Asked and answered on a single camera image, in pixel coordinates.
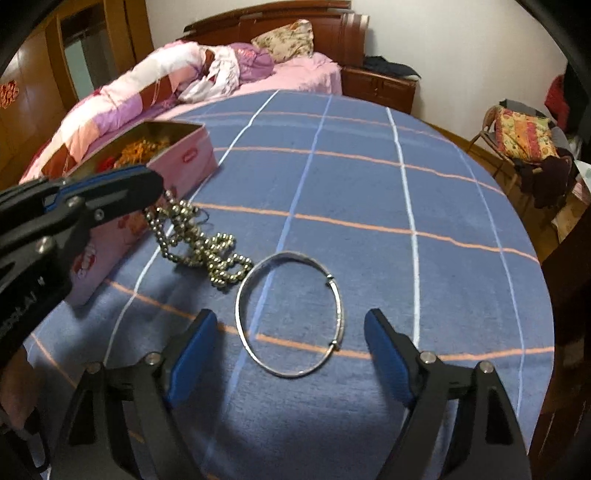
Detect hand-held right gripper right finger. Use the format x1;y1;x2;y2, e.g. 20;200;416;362
364;308;534;480

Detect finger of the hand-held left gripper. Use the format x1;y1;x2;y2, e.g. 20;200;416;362
0;174;164;296
0;166;155;222

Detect blue plaid tablecloth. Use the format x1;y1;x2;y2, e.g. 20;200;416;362
23;90;555;480

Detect pink white patchwork quilt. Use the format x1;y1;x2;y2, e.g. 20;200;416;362
21;41;218;181

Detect wooden wardrobe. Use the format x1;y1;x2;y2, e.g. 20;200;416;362
0;0;155;185

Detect pink metal tin box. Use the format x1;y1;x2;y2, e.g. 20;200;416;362
44;121;219;308

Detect red jacket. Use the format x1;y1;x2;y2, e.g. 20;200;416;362
545;74;571;132

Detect purple cloth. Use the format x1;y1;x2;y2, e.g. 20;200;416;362
226;42;276;86

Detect dark wooden desk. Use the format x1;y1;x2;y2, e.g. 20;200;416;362
526;194;591;480

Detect colourful patterned cushion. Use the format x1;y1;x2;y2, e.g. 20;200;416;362
494;107;561;162

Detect maroon garment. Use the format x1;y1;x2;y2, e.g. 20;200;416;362
519;154;578;208

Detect floral pillow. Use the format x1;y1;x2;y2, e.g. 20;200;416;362
252;19;315;63

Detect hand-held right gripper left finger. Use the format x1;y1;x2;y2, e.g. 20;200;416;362
48;309;219;480

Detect rattan chair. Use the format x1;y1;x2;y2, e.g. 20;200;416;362
466;99;573;204

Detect bed with pink sheet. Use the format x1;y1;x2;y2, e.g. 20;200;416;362
18;39;342;185

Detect wooden nightstand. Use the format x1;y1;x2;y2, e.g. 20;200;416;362
342;65;416;114

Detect pearl bead necklace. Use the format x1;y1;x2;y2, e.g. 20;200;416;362
144;187;254;292

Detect white floral cloth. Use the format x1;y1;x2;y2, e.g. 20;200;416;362
178;48;241;103

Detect grey garment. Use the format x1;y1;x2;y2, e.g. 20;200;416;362
499;98;550;116

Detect wooden bead bracelet orange tassel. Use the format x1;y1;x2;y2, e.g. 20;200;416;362
113;136;171;169

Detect dark folded clothes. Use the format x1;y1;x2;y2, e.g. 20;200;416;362
362;55;421;79

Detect wooden headboard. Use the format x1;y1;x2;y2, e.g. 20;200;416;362
182;0;370;65

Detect pale floral desk cover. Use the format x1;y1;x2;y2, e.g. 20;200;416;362
551;161;591;243

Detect silver bangle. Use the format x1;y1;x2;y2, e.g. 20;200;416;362
235;251;346;379

